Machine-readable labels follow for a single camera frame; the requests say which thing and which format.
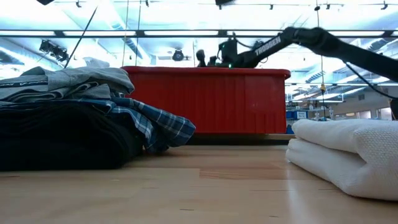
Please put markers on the blue storage bin with label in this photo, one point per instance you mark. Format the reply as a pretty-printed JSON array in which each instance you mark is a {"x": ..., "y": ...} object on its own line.
[{"x": 297, "y": 115}]

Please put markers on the grey garment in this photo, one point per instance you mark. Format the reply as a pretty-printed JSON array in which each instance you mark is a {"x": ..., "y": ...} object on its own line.
[{"x": 77, "y": 81}]

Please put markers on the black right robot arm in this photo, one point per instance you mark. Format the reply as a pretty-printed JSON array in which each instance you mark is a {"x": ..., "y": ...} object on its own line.
[{"x": 342, "y": 49}]

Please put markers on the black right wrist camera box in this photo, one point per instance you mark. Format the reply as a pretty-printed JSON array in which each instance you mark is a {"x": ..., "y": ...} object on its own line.
[{"x": 228, "y": 49}]

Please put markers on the red plastic bin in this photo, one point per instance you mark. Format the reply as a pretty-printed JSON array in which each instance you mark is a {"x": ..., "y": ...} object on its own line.
[{"x": 233, "y": 102}]

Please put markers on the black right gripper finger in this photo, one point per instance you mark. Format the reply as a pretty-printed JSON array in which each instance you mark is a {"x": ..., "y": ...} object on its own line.
[{"x": 201, "y": 57}]

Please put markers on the round black ceiling camera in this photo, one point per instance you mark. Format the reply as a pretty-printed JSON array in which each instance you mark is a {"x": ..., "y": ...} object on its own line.
[{"x": 178, "y": 55}]

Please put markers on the black track spotlight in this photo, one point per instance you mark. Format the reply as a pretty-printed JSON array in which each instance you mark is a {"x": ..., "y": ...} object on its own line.
[{"x": 56, "y": 52}]

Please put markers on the folded white towel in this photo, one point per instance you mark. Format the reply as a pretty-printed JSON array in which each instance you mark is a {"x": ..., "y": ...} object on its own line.
[{"x": 342, "y": 155}]

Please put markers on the black garment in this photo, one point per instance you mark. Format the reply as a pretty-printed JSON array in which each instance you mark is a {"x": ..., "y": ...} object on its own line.
[{"x": 62, "y": 140}]

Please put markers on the black overhead frame bar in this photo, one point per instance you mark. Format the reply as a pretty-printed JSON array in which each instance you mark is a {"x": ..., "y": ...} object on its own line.
[{"x": 93, "y": 36}]

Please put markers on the blue plaid shirt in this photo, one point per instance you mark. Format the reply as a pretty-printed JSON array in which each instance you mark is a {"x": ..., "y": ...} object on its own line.
[{"x": 168, "y": 124}]

